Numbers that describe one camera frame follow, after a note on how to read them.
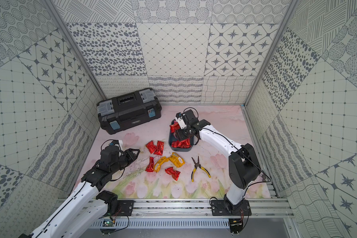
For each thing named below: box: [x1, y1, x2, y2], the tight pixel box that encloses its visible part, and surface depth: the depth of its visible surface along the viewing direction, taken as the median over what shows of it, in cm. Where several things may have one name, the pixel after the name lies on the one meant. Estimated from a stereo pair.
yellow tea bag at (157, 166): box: [153, 156, 170, 174], surface depth 86 cm
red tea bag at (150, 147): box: [145, 139, 157, 155], surface depth 95 cm
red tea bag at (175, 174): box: [164, 166, 181, 181], surface depth 85 cm
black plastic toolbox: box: [96, 87, 163, 135], surface depth 100 cm
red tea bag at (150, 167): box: [145, 156, 155, 173], surface depth 88 cm
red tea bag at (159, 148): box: [153, 140, 165, 156], surface depth 97 cm
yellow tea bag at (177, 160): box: [168, 152, 186, 168], surface depth 90 cm
